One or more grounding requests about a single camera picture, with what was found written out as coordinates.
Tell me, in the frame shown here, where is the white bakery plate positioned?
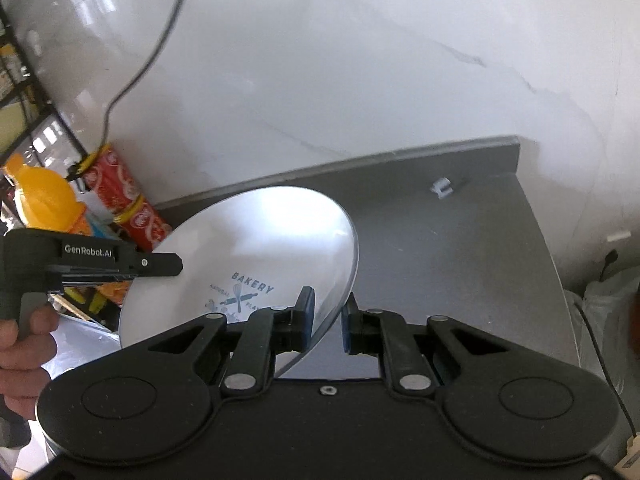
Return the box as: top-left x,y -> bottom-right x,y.
118,186 -> 359,379

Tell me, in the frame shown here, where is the left hand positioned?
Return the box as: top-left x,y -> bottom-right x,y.
0,304 -> 60,420

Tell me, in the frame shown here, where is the orange juice bottle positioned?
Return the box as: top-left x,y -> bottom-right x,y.
3,153 -> 116,238

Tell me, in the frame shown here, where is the red snack can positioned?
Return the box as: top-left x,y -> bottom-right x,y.
79,144 -> 171,252

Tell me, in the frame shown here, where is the white plastic bag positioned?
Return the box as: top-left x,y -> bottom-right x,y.
564,266 -> 639,437

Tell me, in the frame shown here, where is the small white clip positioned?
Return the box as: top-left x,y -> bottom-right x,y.
430,178 -> 454,200

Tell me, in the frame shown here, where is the black power cable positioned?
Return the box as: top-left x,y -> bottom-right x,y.
67,0 -> 196,181

